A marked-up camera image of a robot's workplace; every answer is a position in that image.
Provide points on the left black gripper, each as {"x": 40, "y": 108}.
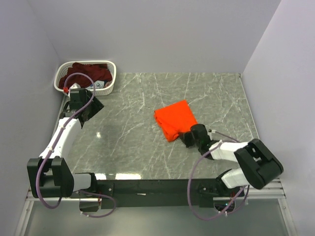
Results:
{"x": 97, "y": 107}

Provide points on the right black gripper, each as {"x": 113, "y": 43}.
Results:
{"x": 185, "y": 137}

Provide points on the orange polo shirt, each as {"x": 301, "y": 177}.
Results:
{"x": 175, "y": 119}

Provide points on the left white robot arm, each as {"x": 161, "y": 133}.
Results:
{"x": 49, "y": 173}

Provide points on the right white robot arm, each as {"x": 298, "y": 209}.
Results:
{"x": 258, "y": 166}

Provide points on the white printed shirt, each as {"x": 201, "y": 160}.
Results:
{"x": 99, "y": 85}

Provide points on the white plastic laundry basket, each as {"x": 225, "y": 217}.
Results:
{"x": 87, "y": 76}

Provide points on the dark red shirt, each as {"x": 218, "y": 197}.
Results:
{"x": 97, "y": 72}

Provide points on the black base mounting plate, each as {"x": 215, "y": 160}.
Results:
{"x": 156, "y": 193}

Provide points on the aluminium rail frame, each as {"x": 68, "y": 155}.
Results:
{"x": 265, "y": 213}

